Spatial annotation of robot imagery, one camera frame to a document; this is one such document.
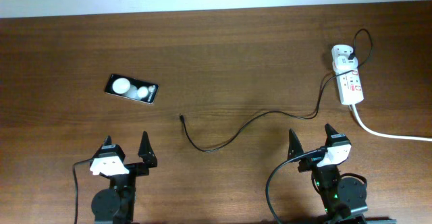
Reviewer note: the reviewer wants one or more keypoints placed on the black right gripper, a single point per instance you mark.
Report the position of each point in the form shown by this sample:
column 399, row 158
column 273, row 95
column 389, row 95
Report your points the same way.
column 296, row 148

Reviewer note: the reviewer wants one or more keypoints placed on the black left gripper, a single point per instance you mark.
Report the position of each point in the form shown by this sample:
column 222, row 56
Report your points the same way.
column 146, row 152

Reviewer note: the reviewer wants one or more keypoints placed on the black Galaxy flip smartphone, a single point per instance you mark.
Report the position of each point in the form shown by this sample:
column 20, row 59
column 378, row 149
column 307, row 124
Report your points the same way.
column 131, row 88

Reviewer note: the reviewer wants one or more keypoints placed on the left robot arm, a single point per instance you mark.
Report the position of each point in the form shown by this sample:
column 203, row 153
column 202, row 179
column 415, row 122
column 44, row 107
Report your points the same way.
column 115, row 204

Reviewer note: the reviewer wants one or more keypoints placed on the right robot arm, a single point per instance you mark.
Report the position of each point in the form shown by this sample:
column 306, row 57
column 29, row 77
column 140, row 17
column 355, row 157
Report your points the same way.
column 343, row 195

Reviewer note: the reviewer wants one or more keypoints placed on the white USB charger plug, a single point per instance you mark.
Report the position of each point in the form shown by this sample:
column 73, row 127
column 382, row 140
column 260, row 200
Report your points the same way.
column 342, row 64

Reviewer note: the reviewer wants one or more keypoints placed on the white power strip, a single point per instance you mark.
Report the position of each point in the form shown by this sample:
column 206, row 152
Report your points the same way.
column 348, row 83

